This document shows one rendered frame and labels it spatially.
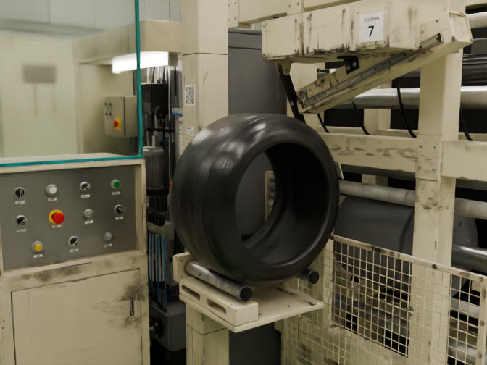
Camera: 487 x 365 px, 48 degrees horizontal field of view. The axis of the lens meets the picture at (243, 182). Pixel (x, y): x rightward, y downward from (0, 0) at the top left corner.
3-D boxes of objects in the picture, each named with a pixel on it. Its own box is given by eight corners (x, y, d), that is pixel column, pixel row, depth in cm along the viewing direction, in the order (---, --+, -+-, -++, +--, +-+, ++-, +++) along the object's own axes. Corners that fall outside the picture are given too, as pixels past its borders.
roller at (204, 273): (185, 274, 193) (185, 261, 192) (196, 271, 196) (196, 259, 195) (240, 303, 165) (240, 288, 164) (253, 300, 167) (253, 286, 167)
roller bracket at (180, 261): (172, 281, 193) (172, 254, 192) (261, 262, 216) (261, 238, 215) (177, 283, 191) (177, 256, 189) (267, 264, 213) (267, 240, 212)
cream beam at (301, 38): (259, 61, 202) (259, 21, 200) (309, 64, 216) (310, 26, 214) (388, 48, 153) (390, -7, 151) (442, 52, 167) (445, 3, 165)
